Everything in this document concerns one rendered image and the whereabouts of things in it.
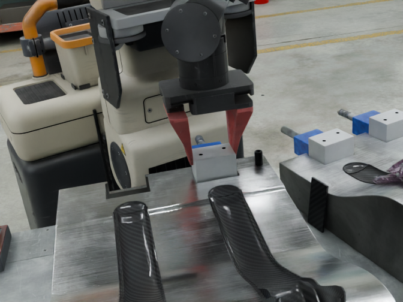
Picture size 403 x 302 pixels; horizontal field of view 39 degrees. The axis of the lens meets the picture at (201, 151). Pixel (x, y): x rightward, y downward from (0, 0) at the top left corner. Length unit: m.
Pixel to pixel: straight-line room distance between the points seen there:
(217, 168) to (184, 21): 0.20
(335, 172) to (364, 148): 0.08
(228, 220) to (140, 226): 0.10
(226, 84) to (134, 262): 0.22
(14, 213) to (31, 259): 1.82
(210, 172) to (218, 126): 0.41
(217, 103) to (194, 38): 0.11
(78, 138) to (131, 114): 0.29
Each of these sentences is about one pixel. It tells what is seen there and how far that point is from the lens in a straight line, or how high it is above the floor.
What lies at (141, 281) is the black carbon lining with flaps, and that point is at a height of 0.88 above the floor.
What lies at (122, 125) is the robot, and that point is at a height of 0.82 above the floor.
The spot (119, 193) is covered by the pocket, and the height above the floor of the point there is 0.87.
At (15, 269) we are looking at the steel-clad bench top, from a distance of 0.76.
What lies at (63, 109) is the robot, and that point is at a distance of 1.27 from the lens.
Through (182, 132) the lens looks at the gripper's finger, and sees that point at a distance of 0.64.
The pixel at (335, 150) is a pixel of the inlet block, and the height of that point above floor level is 0.87.
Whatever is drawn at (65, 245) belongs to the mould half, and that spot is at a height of 0.89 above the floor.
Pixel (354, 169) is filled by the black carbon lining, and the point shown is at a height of 0.85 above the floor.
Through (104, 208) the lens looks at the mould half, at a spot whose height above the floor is 0.89.
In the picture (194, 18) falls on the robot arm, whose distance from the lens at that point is 0.54.
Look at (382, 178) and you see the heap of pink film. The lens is 0.71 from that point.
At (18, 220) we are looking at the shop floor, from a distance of 2.52.
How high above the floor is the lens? 1.21
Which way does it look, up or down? 26 degrees down
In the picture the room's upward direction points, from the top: 6 degrees counter-clockwise
